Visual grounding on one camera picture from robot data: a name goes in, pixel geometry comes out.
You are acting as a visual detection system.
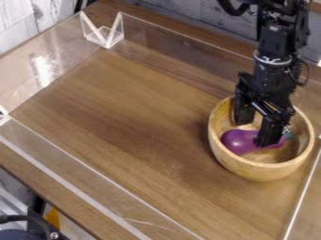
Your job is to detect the clear acrylic tray walls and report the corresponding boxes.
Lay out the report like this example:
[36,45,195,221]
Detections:
[0,5,321,240]

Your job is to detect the brown wooden bowl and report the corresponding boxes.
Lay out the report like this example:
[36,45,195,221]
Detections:
[209,97,316,182]

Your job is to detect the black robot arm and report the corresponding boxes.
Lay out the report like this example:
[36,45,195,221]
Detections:
[218,0,312,148]

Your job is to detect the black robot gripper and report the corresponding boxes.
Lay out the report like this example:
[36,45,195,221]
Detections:
[233,52,306,148]

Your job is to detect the black clamp with screw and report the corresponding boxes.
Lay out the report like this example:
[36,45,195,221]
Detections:
[27,209,70,240]

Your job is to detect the clear acrylic corner bracket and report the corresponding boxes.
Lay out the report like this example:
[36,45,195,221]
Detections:
[79,12,124,49]

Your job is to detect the black cable lower left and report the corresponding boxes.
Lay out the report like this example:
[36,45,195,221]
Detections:
[0,215,48,240]

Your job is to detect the purple toy eggplant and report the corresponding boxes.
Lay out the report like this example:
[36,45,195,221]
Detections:
[221,129,293,156]

